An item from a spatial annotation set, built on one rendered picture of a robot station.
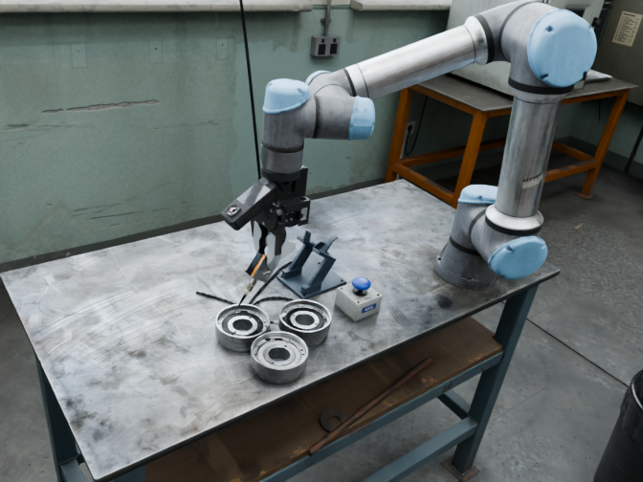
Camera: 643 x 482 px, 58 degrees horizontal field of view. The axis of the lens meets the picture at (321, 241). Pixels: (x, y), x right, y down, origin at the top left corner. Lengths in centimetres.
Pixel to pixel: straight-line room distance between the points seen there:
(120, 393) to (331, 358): 39
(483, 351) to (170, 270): 86
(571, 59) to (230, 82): 192
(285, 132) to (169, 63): 166
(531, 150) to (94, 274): 94
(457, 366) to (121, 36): 177
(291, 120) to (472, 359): 90
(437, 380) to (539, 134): 68
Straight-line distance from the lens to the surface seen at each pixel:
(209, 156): 285
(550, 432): 236
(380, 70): 115
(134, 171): 272
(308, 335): 114
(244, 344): 112
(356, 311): 123
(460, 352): 165
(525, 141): 117
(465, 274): 143
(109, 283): 133
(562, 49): 110
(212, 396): 106
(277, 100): 99
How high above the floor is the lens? 156
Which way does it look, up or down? 30 degrees down
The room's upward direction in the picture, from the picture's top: 7 degrees clockwise
